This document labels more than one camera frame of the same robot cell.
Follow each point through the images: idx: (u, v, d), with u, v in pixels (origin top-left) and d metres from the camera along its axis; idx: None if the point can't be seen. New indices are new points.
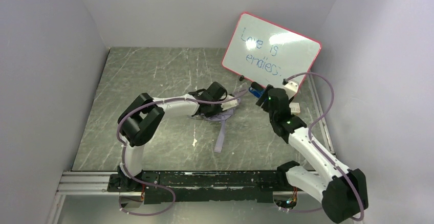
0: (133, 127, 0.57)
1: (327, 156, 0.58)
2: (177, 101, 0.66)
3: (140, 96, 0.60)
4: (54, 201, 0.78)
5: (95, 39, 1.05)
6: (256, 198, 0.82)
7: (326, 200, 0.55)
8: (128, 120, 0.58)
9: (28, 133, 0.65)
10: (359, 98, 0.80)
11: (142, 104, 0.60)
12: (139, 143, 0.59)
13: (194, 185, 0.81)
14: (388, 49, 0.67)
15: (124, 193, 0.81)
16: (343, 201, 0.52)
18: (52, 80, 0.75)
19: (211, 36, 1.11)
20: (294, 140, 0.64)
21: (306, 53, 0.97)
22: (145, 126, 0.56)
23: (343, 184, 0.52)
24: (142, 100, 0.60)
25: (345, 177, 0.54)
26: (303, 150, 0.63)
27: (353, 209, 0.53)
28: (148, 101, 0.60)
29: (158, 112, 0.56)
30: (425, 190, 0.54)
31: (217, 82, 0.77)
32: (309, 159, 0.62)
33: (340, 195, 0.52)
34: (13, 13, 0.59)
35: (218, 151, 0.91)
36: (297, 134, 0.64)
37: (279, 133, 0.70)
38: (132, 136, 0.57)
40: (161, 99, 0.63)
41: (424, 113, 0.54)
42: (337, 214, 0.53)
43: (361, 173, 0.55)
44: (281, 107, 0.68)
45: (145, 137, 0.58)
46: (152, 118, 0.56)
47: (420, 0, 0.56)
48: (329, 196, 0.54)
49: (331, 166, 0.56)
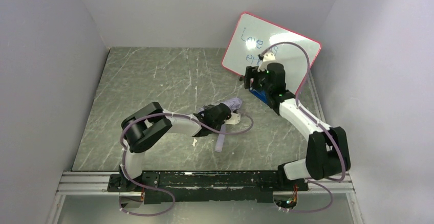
0: (136, 135, 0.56)
1: (310, 116, 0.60)
2: (183, 118, 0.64)
3: (151, 105, 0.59)
4: (54, 201, 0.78)
5: (95, 39, 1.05)
6: (257, 199, 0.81)
7: (308, 157, 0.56)
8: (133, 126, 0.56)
9: (28, 132, 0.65)
10: (359, 98, 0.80)
11: (151, 112, 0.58)
12: (138, 152, 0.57)
13: (194, 185, 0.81)
14: (388, 49, 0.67)
15: (124, 193, 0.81)
16: (323, 154, 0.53)
18: (52, 80, 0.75)
19: (211, 36, 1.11)
20: (282, 108, 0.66)
21: (306, 53, 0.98)
22: (149, 136, 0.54)
23: (322, 137, 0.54)
24: (152, 109, 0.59)
25: (325, 132, 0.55)
26: (289, 116, 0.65)
27: (335, 164, 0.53)
28: (158, 111, 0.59)
29: (165, 124, 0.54)
30: (427, 190, 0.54)
31: (228, 107, 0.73)
32: (295, 124, 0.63)
33: (319, 146, 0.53)
34: (13, 14, 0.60)
35: (219, 151, 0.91)
36: (286, 102, 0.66)
37: (272, 106, 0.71)
38: (133, 143, 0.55)
40: (171, 112, 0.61)
41: (424, 113, 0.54)
42: (318, 168, 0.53)
43: (342, 129, 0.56)
44: (277, 80, 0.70)
45: (146, 147, 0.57)
46: (158, 129, 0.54)
47: (420, 1, 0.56)
48: (309, 151, 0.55)
49: (313, 125, 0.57)
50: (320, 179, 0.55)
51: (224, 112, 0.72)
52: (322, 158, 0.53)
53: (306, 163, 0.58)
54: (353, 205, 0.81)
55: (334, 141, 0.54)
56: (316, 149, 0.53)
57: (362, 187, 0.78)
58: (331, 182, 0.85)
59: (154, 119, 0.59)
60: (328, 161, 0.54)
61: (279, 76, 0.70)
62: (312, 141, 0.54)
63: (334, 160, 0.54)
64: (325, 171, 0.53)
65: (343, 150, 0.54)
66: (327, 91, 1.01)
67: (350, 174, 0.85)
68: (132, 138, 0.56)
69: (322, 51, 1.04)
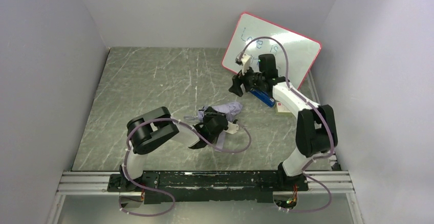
0: (142, 138, 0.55)
1: (301, 96, 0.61)
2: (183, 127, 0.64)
3: (160, 109, 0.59)
4: (54, 201, 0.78)
5: (95, 39, 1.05)
6: (256, 199, 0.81)
7: (298, 134, 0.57)
8: (140, 128, 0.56)
9: (28, 132, 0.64)
10: (359, 98, 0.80)
11: (159, 116, 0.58)
12: (142, 153, 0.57)
13: (193, 185, 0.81)
14: (388, 49, 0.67)
15: (124, 193, 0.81)
16: (311, 128, 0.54)
18: (52, 80, 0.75)
19: (211, 36, 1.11)
20: (275, 90, 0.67)
21: (306, 53, 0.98)
22: (156, 139, 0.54)
23: (311, 114, 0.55)
24: (161, 113, 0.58)
25: (314, 109, 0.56)
26: (281, 97, 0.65)
27: (323, 140, 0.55)
28: (166, 116, 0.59)
29: (172, 130, 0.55)
30: (427, 191, 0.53)
31: (222, 121, 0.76)
32: (286, 105, 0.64)
33: (307, 121, 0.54)
34: (13, 14, 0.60)
35: (219, 150, 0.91)
36: (279, 84, 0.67)
37: (267, 90, 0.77)
38: (138, 143, 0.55)
40: (177, 119, 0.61)
41: (424, 113, 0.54)
42: (306, 144, 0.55)
43: (330, 107, 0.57)
44: (268, 65, 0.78)
45: (150, 149, 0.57)
46: (166, 133, 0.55)
47: (420, 1, 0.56)
48: (299, 128, 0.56)
49: (303, 103, 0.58)
50: (308, 155, 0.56)
51: (220, 126, 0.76)
52: (310, 133, 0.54)
53: (296, 140, 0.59)
54: (354, 205, 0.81)
55: (323, 118, 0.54)
56: (303, 126, 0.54)
57: (363, 187, 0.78)
58: (331, 182, 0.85)
59: (160, 124, 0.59)
60: (317, 137, 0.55)
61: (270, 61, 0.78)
62: (301, 117, 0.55)
63: (322, 136, 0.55)
64: (313, 146, 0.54)
65: (332, 126, 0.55)
66: (328, 91, 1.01)
67: (350, 174, 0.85)
68: (137, 139, 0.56)
69: (322, 51, 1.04)
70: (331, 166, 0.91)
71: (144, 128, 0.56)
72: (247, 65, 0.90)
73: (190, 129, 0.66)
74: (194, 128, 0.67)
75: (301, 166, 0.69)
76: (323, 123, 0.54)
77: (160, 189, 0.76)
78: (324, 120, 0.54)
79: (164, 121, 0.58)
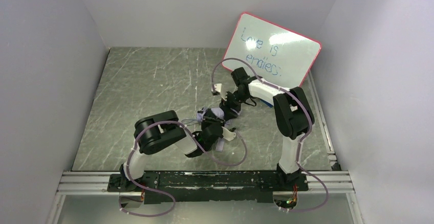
0: (150, 139, 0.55)
1: (273, 86, 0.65)
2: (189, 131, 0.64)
3: (170, 111, 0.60)
4: (54, 201, 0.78)
5: (95, 39, 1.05)
6: (256, 199, 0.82)
7: (277, 119, 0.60)
8: (151, 128, 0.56)
9: (28, 132, 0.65)
10: (359, 98, 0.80)
11: (169, 118, 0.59)
12: (147, 152, 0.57)
13: (194, 185, 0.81)
14: (388, 49, 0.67)
15: (124, 193, 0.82)
16: (287, 109, 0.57)
18: (52, 80, 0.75)
19: (211, 36, 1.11)
20: (251, 87, 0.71)
21: (306, 53, 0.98)
22: (165, 140, 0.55)
23: (284, 96, 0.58)
24: (171, 115, 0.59)
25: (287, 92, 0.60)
26: (257, 92, 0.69)
27: (302, 119, 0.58)
28: (174, 118, 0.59)
29: (181, 134, 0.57)
30: (427, 191, 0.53)
31: (210, 128, 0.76)
32: (263, 98, 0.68)
33: (282, 104, 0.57)
34: (13, 14, 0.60)
35: (219, 150, 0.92)
36: (252, 82, 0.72)
37: (243, 89, 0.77)
38: (147, 142, 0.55)
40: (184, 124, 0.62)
41: (424, 113, 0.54)
42: (285, 125, 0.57)
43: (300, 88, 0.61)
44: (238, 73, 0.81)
45: (157, 149, 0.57)
46: (174, 135, 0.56)
47: (420, 1, 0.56)
48: (276, 113, 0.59)
49: (276, 90, 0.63)
50: (290, 135, 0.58)
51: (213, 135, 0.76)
52: (287, 114, 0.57)
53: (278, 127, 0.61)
54: (353, 205, 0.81)
55: (296, 98, 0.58)
56: (279, 107, 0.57)
57: (363, 187, 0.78)
58: (331, 182, 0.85)
59: (167, 126, 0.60)
60: (294, 117, 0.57)
61: (238, 68, 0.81)
62: (276, 101, 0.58)
63: (300, 114, 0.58)
64: (293, 126, 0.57)
65: (306, 104, 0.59)
66: (327, 91, 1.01)
67: (350, 174, 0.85)
68: (146, 138, 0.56)
69: (322, 51, 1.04)
70: (331, 166, 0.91)
71: (155, 129, 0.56)
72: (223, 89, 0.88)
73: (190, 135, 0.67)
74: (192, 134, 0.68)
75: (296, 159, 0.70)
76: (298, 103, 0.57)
77: (159, 189, 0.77)
78: (298, 100, 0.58)
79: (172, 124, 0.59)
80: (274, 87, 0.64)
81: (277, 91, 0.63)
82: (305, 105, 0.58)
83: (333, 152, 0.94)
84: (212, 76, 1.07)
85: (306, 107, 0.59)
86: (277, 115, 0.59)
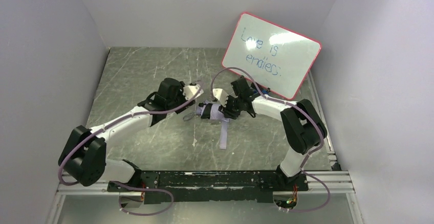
0: (76, 172, 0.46)
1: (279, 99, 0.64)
2: (122, 122, 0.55)
3: (73, 133, 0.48)
4: (54, 201, 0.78)
5: (95, 38, 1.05)
6: (257, 199, 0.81)
7: (287, 135, 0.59)
8: (69, 162, 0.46)
9: (28, 132, 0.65)
10: (359, 98, 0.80)
11: (79, 138, 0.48)
12: (90, 181, 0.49)
13: (193, 185, 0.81)
14: (389, 49, 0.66)
15: (124, 193, 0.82)
16: (298, 126, 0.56)
18: (52, 80, 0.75)
19: (211, 36, 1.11)
20: (256, 104, 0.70)
21: (306, 53, 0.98)
22: (88, 164, 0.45)
23: (291, 110, 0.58)
24: (78, 135, 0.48)
25: (294, 107, 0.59)
26: (263, 109, 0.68)
27: (313, 135, 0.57)
28: (86, 134, 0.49)
29: (99, 144, 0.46)
30: (427, 191, 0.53)
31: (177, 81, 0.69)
32: (270, 113, 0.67)
33: (293, 121, 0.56)
34: (13, 14, 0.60)
35: (224, 148, 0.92)
36: (255, 99, 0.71)
37: (246, 108, 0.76)
38: (78, 178, 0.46)
40: (101, 127, 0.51)
41: (424, 113, 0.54)
42: (297, 139, 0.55)
43: (306, 99, 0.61)
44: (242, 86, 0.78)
45: (95, 174, 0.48)
46: (92, 153, 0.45)
47: (420, 1, 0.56)
48: (287, 130, 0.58)
49: (283, 106, 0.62)
50: (303, 151, 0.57)
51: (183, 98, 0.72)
52: (297, 129, 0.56)
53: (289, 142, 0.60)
54: (353, 205, 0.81)
55: (305, 113, 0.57)
56: (289, 122, 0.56)
57: (363, 187, 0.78)
58: (331, 182, 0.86)
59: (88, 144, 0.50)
60: (304, 131, 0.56)
61: (240, 81, 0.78)
62: (284, 115, 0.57)
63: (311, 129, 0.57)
64: (305, 140, 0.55)
65: (316, 116, 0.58)
66: (328, 91, 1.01)
67: (350, 174, 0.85)
68: (74, 173, 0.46)
69: (322, 51, 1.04)
70: (331, 166, 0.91)
71: (75, 160, 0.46)
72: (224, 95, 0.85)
73: (130, 116, 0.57)
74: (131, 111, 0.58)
75: (300, 164, 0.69)
76: (307, 117, 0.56)
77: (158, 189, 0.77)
78: (307, 115, 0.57)
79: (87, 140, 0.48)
80: (279, 101, 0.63)
81: (284, 106, 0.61)
82: (315, 118, 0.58)
83: (333, 152, 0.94)
84: (212, 77, 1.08)
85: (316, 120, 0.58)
86: (289, 133, 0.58)
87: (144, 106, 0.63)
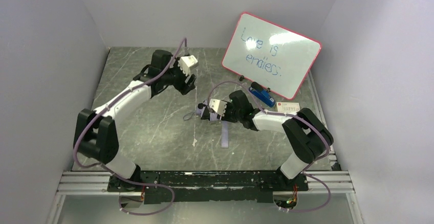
0: (91, 151, 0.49)
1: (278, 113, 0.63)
2: (122, 98, 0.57)
3: (80, 116, 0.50)
4: (54, 201, 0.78)
5: (95, 39, 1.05)
6: (257, 199, 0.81)
7: (293, 146, 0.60)
8: (84, 144, 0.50)
9: (28, 132, 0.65)
10: (359, 98, 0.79)
11: (86, 120, 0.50)
12: (107, 158, 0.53)
13: (194, 185, 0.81)
14: (389, 49, 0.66)
15: (124, 193, 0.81)
16: (303, 136, 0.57)
18: (52, 80, 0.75)
19: (211, 36, 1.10)
20: (257, 121, 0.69)
21: (306, 53, 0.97)
22: (103, 143, 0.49)
23: (294, 121, 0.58)
24: (85, 118, 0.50)
25: (296, 117, 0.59)
26: (265, 125, 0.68)
27: (319, 143, 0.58)
28: (91, 116, 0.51)
29: (108, 121, 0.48)
30: (427, 191, 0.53)
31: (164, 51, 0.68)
32: (272, 127, 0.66)
33: (297, 132, 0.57)
34: (13, 15, 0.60)
35: (226, 146, 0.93)
36: (255, 115, 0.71)
37: (248, 127, 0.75)
38: (96, 157, 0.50)
40: (105, 107, 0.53)
41: (425, 113, 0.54)
42: (304, 151, 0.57)
43: (305, 108, 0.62)
44: (243, 104, 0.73)
45: (110, 151, 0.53)
46: (103, 132, 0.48)
47: (421, 1, 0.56)
48: (291, 141, 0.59)
49: (284, 117, 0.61)
50: (311, 160, 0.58)
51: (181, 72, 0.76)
52: (303, 140, 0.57)
53: (296, 154, 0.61)
54: (353, 205, 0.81)
55: (307, 122, 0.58)
56: (294, 135, 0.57)
57: (363, 187, 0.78)
58: (331, 182, 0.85)
59: (96, 125, 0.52)
60: (309, 141, 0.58)
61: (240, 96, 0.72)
62: (287, 128, 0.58)
63: (316, 138, 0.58)
64: (312, 151, 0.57)
65: (318, 124, 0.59)
66: (328, 91, 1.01)
67: (350, 174, 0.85)
68: (91, 154, 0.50)
69: (322, 51, 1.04)
70: (331, 166, 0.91)
71: (89, 141, 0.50)
72: (222, 106, 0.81)
73: (130, 91, 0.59)
74: (130, 86, 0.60)
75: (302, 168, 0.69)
76: (310, 127, 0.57)
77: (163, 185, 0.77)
78: (309, 125, 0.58)
79: (95, 121, 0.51)
80: (280, 113, 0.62)
81: (285, 117, 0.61)
82: (317, 126, 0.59)
83: (333, 152, 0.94)
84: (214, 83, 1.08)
85: (318, 128, 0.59)
86: (295, 144, 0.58)
87: (139, 79, 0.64)
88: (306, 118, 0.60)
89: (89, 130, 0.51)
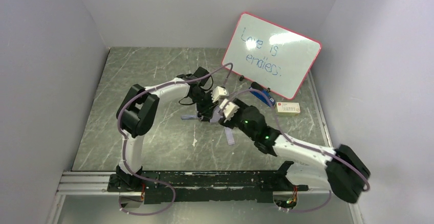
0: (130, 121, 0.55)
1: (309, 147, 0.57)
2: (168, 86, 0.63)
3: (132, 88, 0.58)
4: (54, 201, 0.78)
5: (95, 38, 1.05)
6: (256, 199, 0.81)
7: (333, 186, 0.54)
8: (126, 114, 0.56)
9: (29, 132, 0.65)
10: (360, 98, 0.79)
11: (136, 94, 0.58)
12: (142, 133, 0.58)
13: (193, 185, 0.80)
14: (390, 50, 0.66)
15: (124, 193, 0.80)
16: (347, 179, 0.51)
18: (51, 80, 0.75)
19: (212, 36, 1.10)
20: (278, 150, 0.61)
21: (306, 53, 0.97)
22: (144, 115, 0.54)
23: (335, 164, 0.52)
24: (134, 91, 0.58)
25: (336, 158, 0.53)
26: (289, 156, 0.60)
27: (361, 183, 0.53)
28: (141, 91, 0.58)
29: (153, 98, 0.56)
30: (428, 191, 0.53)
31: (202, 67, 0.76)
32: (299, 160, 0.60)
33: (341, 176, 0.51)
34: (13, 14, 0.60)
35: (232, 143, 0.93)
36: (277, 142, 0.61)
37: (264, 152, 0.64)
38: (133, 128, 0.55)
40: (153, 87, 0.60)
41: (425, 114, 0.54)
42: (348, 194, 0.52)
43: (346, 147, 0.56)
44: (261, 125, 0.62)
45: (147, 127, 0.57)
46: (148, 107, 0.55)
47: (421, 2, 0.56)
48: (332, 182, 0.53)
49: (320, 155, 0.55)
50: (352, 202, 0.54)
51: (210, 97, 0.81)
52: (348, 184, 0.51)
53: (333, 192, 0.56)
54: (353, 205, 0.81)
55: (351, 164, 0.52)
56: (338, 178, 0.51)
57: None
58: None
59: (142, 101, 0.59)
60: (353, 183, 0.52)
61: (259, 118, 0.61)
62: (330, 171, 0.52)
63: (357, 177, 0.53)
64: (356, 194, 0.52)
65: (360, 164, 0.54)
66: (328, 91, 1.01)
67: None
68: (129, 125, 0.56)
69: (322, 51, 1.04)
70: None
71: (130, 112, 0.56)
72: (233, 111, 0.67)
73: (173, 84, 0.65)
74: (175, 80, 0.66)
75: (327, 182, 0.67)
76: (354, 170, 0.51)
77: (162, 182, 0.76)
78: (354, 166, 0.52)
79: (143, 95, 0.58)
80: (314, 149, 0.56)
81: (322, 156, 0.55)
82: (357, 166, 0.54)
83: None
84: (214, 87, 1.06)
85: (359, 166, 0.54)
86: (337, 186, 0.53)
87: (182, 78, 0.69)
88: (345, 156, 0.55)
89: (133, 103, 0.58)
